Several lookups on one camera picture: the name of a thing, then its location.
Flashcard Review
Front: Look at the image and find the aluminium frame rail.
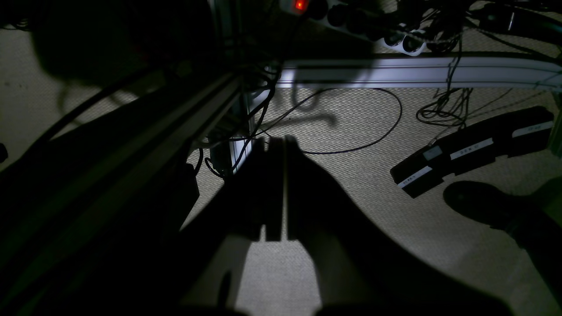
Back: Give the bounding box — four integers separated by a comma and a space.
277, 56, 562, 92

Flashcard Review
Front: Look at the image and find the black shoe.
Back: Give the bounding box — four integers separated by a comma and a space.
442, 181, 535, 233

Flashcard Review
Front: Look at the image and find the white power strip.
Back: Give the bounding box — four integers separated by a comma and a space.
279, 0, 429, 57

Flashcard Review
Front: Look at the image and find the black floor cable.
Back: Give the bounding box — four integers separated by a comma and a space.
255, 87, 403, 155

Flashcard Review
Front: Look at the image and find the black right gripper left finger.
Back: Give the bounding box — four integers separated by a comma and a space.
180, 138, 285, 244

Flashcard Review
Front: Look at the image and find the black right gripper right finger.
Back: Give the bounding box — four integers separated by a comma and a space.
285, 136, 510, 316

